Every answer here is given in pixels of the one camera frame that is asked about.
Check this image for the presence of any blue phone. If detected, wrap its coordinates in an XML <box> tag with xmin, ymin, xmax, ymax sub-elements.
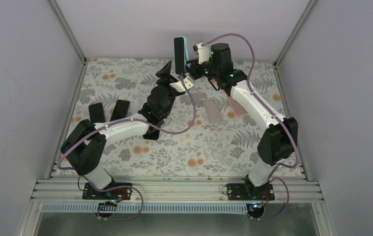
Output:
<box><xmin>110</xmin><ymin>99</ymin><xmax>130</xmax><ymax>121</ymax></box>

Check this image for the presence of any beige phone case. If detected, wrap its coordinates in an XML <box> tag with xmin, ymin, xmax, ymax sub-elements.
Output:
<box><xmin>203</xmin><ymin>97</ymin><xmax>224</xmax><ymax>124</ymax></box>

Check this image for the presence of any pink phone case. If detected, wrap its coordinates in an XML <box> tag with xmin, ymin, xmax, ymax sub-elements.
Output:
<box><xmin>227</xmin><ymin>95</ymin><xmax>248</xmax><ymax>117</ymax></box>

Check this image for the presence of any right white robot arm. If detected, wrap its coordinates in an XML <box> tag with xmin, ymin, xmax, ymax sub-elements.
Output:
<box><xmin>186</xmin><ymin>42</ymin><xmax>298</xmax><ymax>200</ymax></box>

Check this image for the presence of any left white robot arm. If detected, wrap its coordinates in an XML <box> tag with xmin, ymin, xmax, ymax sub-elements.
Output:
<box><xmin>60</xmin><ymin>61</ymin><xmax>189</xmax><ymax>199</ymax></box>

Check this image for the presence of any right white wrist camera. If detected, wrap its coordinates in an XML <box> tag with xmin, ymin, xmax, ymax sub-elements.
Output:
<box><xmin>193</xmin><ymin>42</ymin><xmax>211</xmax><ymax>64</ymax></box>

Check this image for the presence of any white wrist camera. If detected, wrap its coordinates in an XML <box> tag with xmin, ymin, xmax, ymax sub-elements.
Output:
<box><xmin>193</xmin><ymin>42</ymin><xmax>211</xmax><ymax>64</ymax></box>
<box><xmin>169</xmin><ymin>73</ymin><xmax>195</xmax><ymax>93</ymax></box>

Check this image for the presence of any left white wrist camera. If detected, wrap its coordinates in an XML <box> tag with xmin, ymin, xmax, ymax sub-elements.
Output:
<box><xmin>169</xmin><ymin>73</ymin><xmax>195</xmax><ymax>93</ymax></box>

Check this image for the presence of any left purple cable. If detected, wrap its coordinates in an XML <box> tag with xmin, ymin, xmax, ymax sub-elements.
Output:
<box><xmin>57</xmin><ymin>75</ymin><xmax>197</xmax><ymax>221</ymax></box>

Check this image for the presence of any purple cable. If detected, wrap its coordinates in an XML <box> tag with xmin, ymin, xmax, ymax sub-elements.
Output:
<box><xmin>57</xmin><ymin>75</ymin><xmax>197</xmax><ymax>221</ymax></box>
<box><xmin>204</xmin><ymin>32</ymin><xmax>301</xmax><ymax>221</ymax></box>

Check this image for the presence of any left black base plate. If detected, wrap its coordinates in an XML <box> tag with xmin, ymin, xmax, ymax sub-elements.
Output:
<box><xmin>82</xmin><ymin>182</ymin><xmax>132</xmax><ymax>201</ymax></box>

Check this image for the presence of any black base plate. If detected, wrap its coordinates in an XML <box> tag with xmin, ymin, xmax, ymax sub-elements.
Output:
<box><xmin>226</xmin><ymin>183</ymin><xmax>275</xmax><ymax>201</ymax></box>
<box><xmin>82</xmin><ymin>182</ymin><xmax>132</xmax><ymax>201</ymax></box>

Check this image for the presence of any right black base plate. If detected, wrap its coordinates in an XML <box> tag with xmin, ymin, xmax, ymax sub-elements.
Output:
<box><xmin>226</xmin><ymin>183</ymin><xmax>275</xmax><ymax>201</ymax></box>

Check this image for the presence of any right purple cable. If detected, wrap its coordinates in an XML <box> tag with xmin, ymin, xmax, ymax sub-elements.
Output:
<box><xmin>204</xmin><ymin>32</ymin><xmax>301</xmax><ymax>221</ymax></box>

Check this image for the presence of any aluminium rail frame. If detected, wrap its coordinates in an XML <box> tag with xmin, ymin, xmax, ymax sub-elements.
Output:
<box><xmin>30</xmin><ymin>176</ymin><xmax>324</xmax><ymax>203</ymax></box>

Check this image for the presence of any perforated cable duct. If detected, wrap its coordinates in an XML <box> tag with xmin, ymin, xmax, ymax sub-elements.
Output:
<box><xmin>42</xmin><ymin>202</ymin><xmax>248</xmax><ymax>214</ymax></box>

